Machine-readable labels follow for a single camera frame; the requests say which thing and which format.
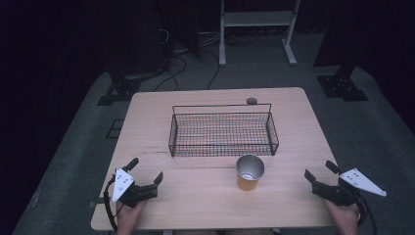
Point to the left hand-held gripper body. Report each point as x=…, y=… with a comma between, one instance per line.
x=123, y=184

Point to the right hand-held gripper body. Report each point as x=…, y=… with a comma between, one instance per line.
x=360, y=182

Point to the orange cup with silver inside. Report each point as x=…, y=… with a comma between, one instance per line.
x=248, y=182

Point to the person's left hand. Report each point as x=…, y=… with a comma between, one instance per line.
x=127, y=217

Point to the person's right hand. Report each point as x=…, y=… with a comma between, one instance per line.
x=347, y=217

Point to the black metal stand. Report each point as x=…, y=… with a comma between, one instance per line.
x=122, y=88
x=342, y=86

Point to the grey round table grommet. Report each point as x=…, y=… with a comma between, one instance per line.
x=251, y=101

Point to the white metal desk frame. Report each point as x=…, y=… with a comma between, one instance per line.
x=257, y=18

